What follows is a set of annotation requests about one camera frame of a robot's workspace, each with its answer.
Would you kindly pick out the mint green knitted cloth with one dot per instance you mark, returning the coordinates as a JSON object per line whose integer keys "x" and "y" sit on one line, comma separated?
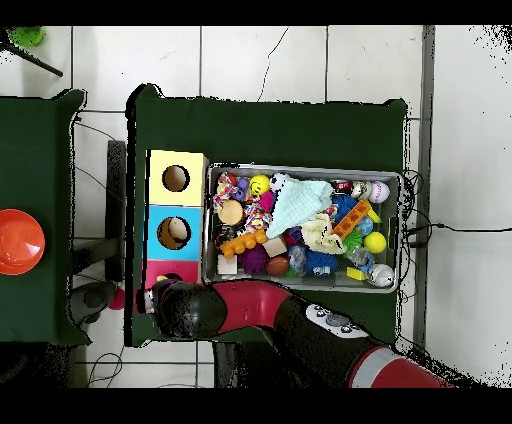
{"x": 296, "y": 204}

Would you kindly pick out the cream cloth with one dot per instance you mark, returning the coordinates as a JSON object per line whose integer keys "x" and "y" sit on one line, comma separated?
{"x": 320, "y": 236}

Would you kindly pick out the clear plastic bottle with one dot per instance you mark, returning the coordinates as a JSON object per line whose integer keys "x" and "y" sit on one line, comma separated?
{"x": 360, "y": 258}

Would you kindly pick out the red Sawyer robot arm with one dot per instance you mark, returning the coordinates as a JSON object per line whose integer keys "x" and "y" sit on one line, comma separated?
{"x": 248, "y": 304}

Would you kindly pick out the wooden box with three holes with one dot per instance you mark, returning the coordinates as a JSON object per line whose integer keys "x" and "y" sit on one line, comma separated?
{"x": 188, "y": 196}

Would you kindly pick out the red ball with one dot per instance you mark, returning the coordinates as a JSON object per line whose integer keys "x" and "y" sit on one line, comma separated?
{"x": 117, "y": 300}

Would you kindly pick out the grey rounded object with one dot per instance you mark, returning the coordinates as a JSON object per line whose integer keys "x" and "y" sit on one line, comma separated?
{"x": 94, "y": 298}

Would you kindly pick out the orange studded toy brick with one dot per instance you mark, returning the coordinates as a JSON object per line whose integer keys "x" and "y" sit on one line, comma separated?
{"x": 242, "y": 244}

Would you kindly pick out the purple spiky ball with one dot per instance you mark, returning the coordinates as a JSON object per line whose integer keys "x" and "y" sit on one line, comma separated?
{"x": 252, "y": 260}

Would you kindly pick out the large orange bowl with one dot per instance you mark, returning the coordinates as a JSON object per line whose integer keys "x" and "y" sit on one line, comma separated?
{"x": 18, "y": 244}

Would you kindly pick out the brown toy football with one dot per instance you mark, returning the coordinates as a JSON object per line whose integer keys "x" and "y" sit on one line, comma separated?
{"x": 276, "y": 266}

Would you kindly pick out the yellow smiley ball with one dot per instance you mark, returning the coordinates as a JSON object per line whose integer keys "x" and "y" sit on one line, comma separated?
{"x": 260, "y": 184}

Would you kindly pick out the black and white soccer ball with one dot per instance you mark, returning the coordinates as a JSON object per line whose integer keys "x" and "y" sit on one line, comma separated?
{"x": 276, "y": 182}

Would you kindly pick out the plain yellow ball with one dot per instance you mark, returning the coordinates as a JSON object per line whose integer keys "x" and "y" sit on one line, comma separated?
{"x": 375, "y": 242}

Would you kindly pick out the black rod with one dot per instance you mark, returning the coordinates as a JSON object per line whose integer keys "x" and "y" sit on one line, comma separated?
{"x": 40, "y": 64}

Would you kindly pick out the green cup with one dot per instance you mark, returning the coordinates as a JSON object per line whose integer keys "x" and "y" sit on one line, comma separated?
{"x": 26, "y": 36}

